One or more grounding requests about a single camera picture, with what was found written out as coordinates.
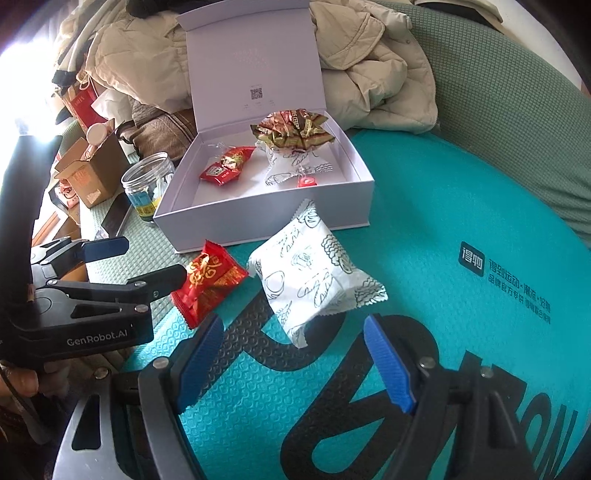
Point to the red paper bag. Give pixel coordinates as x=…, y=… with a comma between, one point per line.
x=81, y=106

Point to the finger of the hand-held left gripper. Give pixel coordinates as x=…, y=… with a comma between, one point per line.
x=152, y=281
x=106, y=248

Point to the clear plastic jar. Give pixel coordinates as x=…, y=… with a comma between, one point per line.
x=143, y=184

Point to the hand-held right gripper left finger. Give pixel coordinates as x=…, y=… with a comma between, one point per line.
x=198, y=364

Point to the person's left hand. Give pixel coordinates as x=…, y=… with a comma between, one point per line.
x=21, y=383

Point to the teal bubble mailer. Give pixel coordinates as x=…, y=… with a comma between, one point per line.
x=461, y=207

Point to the green textured sofa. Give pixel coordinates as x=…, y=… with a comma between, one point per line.
x=508, y=92

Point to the gold red cereal packet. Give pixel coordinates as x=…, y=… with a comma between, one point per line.
x=293, y=129

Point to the red gold-print candy packet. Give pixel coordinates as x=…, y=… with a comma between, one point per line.
x=207, y=281

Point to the white round container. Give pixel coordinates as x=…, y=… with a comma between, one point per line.
x=97, y=132

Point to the white gift box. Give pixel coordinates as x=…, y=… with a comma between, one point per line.
x=249, y=196

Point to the beige puffy jacket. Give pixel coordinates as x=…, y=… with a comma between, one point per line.
x=369, y=69

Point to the white line-print snack packet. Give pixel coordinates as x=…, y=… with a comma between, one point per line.
x=281, y=168
x=304, y=277

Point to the red ketchup sachet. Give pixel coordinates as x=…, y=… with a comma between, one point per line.
x=217, y=174

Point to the red snack packet clear ends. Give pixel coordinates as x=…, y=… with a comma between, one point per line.
x=236, y=158

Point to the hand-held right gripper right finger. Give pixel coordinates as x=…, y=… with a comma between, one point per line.
x=388, y=364

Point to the black smartphone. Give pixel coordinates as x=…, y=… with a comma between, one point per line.
x=115, y=214

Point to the open brown cardboard box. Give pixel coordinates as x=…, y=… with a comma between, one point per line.
x=99, y=170

